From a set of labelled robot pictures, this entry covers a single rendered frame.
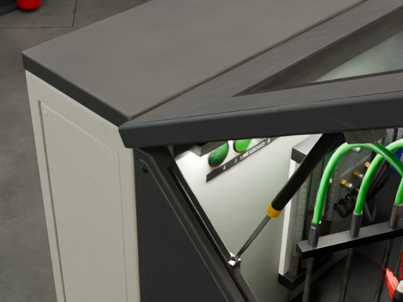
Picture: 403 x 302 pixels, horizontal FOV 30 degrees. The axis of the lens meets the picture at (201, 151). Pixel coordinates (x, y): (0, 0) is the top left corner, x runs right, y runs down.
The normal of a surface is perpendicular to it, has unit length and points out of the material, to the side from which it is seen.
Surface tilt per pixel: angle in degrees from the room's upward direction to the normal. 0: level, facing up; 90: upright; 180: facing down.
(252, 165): 90
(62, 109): 90
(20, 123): 0
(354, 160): 90
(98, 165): 90
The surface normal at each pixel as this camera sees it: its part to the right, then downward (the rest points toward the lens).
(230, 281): 0.50, -0.31
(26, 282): 0.01, -0.81
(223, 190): 0.71, 0.42
